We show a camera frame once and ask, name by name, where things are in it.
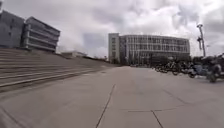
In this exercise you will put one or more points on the grey concrete slab pavement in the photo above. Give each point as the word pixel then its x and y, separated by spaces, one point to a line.
pixel 126 96

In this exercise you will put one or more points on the low pale building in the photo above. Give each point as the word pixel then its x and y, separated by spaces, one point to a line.
pixel 74 54

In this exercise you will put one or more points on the pale building with column facade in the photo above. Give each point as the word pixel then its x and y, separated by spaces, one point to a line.
pixel 150 48

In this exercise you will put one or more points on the row of parked bicycles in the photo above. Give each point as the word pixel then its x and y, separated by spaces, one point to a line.
pixel 170 67

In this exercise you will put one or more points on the grey building with balcony bands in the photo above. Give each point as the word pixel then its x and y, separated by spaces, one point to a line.
pixel 40 36

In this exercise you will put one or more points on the wide concrete steps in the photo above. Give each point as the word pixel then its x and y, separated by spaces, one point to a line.
pixel 30 68

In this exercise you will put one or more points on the parked scooter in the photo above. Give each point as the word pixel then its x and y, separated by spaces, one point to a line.
pixel 196 71
pixel 214 72

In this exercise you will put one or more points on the tall pole with fixtures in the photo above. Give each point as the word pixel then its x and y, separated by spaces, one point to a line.
pixel 201 41

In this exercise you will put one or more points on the dark grey building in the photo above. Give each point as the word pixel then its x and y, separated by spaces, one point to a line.
pixel 10 31

